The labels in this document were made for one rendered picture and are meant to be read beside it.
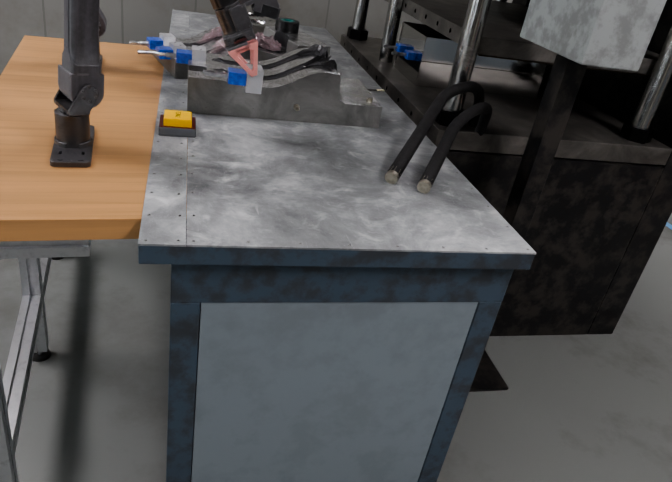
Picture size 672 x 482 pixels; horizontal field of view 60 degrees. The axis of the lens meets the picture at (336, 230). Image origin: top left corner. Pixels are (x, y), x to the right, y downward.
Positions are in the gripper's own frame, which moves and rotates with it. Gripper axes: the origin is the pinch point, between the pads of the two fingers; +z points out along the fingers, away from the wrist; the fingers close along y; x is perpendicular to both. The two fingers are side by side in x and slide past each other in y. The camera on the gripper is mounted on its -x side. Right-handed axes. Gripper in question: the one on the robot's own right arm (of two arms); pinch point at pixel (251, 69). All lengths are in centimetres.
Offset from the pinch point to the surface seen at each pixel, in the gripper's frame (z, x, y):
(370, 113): 24.7, -24.8, 10.3
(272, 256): 16, 8, -52
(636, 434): 142, -70, -29
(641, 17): 17, -86, -14
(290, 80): 9.1, -7.9, 11.7
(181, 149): 6.8, 20.1, -13.0
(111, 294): 67, 75, 46
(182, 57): -2.2, 15.9, 27.4
